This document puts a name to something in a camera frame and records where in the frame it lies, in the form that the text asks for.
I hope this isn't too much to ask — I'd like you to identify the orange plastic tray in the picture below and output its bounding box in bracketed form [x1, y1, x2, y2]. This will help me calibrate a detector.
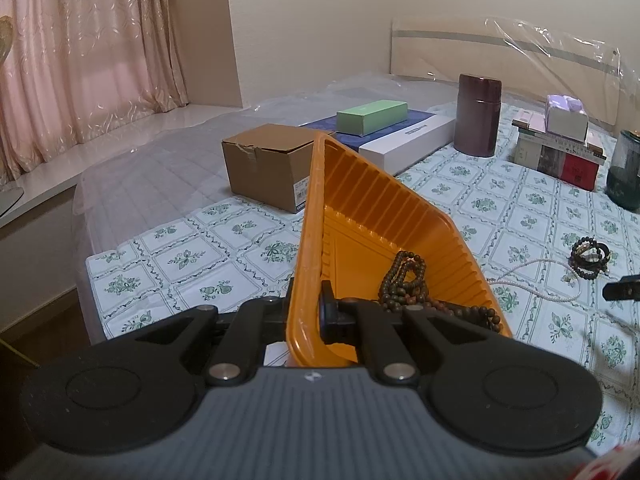
[286, 130, 513, 367]

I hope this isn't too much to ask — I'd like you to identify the green long box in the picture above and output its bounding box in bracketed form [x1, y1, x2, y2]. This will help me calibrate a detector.
[336, 100, 410, 137]

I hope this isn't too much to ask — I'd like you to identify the dark green glass jar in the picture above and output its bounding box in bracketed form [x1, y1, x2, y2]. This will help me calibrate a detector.
[606, 130, 640, 212]

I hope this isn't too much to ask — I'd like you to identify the white long box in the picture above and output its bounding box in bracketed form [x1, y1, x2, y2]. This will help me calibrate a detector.
[358, 115, 457, 176]

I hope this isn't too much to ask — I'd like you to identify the plastic wrapped wooden headboard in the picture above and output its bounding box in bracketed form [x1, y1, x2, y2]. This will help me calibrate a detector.
[389, 16, 626, 136]

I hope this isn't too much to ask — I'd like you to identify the white book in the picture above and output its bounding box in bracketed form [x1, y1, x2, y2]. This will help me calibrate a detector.
[514, 132, 543, 168]

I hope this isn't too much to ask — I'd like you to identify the white pearl necklace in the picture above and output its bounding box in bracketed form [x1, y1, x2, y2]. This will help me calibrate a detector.
[490, 259, 583, 304]

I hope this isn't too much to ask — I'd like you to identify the red book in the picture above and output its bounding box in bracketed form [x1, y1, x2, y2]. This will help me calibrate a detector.
[560, 152, 599, 192]

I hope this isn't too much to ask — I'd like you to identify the black bead bracelet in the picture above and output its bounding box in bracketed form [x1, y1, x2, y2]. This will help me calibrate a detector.
[569, 237, 612, 281]

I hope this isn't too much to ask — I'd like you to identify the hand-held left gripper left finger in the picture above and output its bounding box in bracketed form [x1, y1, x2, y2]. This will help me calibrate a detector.
[107, 277, 297, 386]

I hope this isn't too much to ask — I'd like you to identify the dark brown bead necklace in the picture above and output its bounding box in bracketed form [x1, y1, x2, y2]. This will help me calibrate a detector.
[378, 251, 430, 311]

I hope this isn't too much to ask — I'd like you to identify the brown cardboard box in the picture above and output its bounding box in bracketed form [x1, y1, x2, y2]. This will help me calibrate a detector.
[221, 123, 333, 214]

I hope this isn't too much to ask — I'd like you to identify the reddish brown bead necklace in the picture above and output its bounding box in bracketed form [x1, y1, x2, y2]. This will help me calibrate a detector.
[400, 297, 503, 333]

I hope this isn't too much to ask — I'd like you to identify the dark grey book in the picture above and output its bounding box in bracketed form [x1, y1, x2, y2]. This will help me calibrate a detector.
[537, 142, 568, 178]

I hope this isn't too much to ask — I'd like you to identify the red white patterned clothing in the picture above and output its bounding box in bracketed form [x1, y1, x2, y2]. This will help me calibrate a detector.
[570, 442, 640, 480]

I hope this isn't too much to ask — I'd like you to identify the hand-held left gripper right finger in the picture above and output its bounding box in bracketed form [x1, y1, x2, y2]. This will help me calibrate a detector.
[319, 280, 506, 386]

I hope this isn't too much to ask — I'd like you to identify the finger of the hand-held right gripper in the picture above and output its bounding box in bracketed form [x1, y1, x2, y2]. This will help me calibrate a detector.
[602, 275, 640, 303]

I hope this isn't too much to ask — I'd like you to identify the white window ledge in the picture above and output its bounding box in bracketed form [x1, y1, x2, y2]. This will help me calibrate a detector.
[0, 105, 251, 231]

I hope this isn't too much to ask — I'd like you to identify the pink curtain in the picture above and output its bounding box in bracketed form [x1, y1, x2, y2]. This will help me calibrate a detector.
[0, 0, 188, 181]

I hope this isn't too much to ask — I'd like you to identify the white purple tissue box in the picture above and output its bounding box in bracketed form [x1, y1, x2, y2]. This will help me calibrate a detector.
[545, 94, 590, 142]

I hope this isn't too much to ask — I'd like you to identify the brown cylindrical canister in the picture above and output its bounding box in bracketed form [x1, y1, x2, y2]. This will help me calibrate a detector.
[453, 73, 502, 157]

